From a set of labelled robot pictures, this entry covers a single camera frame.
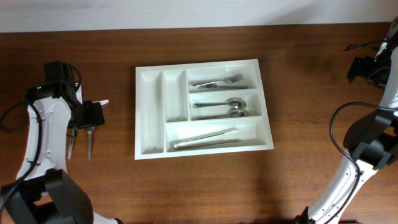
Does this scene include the metal serving tongs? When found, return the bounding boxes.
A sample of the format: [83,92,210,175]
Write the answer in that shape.
[170,128,240,151]

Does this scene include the long metal fork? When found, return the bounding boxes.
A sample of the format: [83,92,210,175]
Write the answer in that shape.
[197,83,249,90]

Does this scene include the short metal fork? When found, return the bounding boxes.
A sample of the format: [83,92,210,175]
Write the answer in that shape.
[189,73,244,88]

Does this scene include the metal tablespoon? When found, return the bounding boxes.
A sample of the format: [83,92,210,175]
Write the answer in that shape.
[193,98,247,109]
[193,108,249,121]

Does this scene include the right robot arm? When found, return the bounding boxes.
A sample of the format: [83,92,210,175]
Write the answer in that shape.
[293,19,397,223]

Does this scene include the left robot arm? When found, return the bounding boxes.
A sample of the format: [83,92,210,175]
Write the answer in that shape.
[1,61,121,224]

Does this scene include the small metal teaspoon right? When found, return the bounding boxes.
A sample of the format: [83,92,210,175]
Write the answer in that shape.
[87,126,95,161]

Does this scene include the small metal teaspoon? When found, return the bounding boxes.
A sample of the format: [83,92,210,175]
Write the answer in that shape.
[87,126,95,161]
[67,128,78,159]

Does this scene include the white plastic knife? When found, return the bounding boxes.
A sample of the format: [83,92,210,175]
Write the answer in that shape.
[93,100,109,106]

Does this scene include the small metal teaspoon left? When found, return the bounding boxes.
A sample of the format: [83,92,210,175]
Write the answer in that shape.
[67,128,78,159]

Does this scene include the white plastic cutlery tray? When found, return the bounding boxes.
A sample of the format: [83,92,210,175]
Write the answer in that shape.
[135,59,274,160]

